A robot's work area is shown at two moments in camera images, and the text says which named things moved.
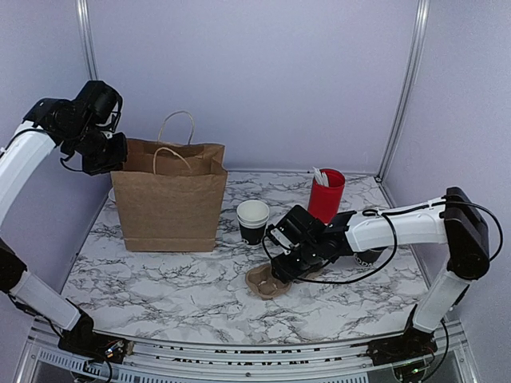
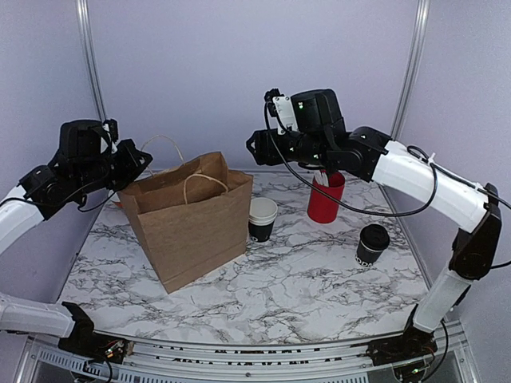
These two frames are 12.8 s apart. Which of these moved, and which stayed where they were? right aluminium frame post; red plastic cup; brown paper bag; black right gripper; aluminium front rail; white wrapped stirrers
Moved: black right gripper; brown paper bag
Stayed: red plastic cup; right aluminium frame post; white wrapped stirrers; aluminium front rail
